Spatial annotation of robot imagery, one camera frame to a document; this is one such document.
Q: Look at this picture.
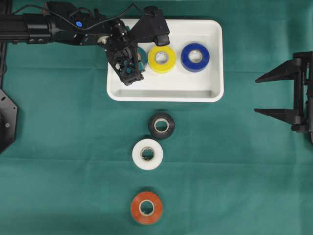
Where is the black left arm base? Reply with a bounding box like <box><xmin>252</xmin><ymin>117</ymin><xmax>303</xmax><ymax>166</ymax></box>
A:
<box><xmin>0</xmin><ymin>89</ymin><xmax>18</xmax><ymax>153</ymax></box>

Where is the blue tape roll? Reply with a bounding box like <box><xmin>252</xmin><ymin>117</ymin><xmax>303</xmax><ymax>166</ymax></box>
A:
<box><xmin>180</xmin><ymin>43</ymin><xmax>210</xmax><ymax>72</ymax></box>

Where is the black aluminium frame rail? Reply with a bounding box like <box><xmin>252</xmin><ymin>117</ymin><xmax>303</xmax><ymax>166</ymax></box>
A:
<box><xmin>0</xmin><ymin>0</ymin><xmax>13</xmax><ymax>88</ymax></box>

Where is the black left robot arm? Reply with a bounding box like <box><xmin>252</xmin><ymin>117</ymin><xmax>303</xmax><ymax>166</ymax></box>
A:
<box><xmin>0</xmin><ymin>1</ymin><xmax>148</xmax><ymax>86</ymax></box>

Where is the yellow tape roll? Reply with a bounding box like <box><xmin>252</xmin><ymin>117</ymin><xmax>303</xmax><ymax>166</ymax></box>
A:
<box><xmin>148</xmin><ymin>46</ymin><xmax>177</xmax><ymax>73</ymax></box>

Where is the black tape roll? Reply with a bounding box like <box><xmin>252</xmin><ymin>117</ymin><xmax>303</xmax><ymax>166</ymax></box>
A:
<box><xmin>148</xmin><ymin>113</ymin><xmax>175</xmax><ymax>140</ymax></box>

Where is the red tape roll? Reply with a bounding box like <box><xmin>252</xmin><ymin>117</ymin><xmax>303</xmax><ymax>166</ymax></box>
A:
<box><xmin>131</xmin><ymin>191</ymin><xmax>163</xmax><ymax>225</ymax></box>

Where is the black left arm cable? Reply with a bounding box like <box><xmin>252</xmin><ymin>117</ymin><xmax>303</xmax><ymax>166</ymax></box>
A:
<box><xmin>12</xmin><ymin>0</ymin><xmax>147</xmax><ymax>32</ymax></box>

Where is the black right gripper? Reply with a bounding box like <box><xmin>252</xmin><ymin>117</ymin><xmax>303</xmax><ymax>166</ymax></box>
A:
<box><xmin>254</xmin><ymin>51</ymin><xmax>313</xmax><ymax>143</ymax></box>

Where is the white tape roll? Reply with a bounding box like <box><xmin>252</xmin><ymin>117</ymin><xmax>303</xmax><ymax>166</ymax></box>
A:
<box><xmin>132</xmin><ymin>139</ymin><xmax>163</xmax><ymax>170</ymax></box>

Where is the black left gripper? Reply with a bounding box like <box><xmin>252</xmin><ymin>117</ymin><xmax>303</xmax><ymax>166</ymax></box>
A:
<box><xmin>70</xmin><ymin>7</ymin><xmax>144</xmax><ymax>86</ymax></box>

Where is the white plastic tray case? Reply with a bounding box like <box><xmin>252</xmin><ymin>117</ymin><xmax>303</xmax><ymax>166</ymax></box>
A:
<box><xmin>107</xmin><ymin>19</ymin><xmax>224</xmax><ymax>102</ymax></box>

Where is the green tape roll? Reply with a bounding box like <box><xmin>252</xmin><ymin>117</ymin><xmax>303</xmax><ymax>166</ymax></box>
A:
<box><xmin>137</xmin><ymin>47</ymin><xmax>147</xmax><ymax>72</ymax></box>

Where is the green table cloth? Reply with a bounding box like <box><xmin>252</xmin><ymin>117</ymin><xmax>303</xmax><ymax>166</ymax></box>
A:
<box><xmin>0</xmin><ymin>0</ymin><xmax>313</xmax><ymax>235</ymax></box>

